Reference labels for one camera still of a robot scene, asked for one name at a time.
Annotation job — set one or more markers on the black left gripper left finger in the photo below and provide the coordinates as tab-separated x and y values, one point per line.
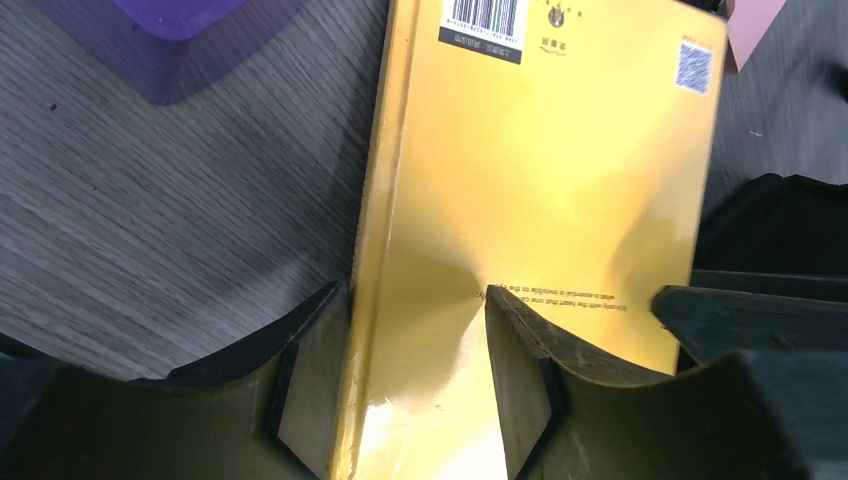
263	407

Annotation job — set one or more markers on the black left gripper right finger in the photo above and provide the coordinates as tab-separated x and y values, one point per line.
570	410

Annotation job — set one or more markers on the purple card holder box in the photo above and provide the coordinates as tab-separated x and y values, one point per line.
169	50

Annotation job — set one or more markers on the pink perforated board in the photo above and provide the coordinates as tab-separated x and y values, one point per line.
747	23

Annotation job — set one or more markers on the black backpack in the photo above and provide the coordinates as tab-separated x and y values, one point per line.
792	225

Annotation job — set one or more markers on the yellow illustrated book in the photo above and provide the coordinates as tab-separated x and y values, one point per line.
557	149

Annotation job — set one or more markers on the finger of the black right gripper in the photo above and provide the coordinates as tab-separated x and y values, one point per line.
724	311

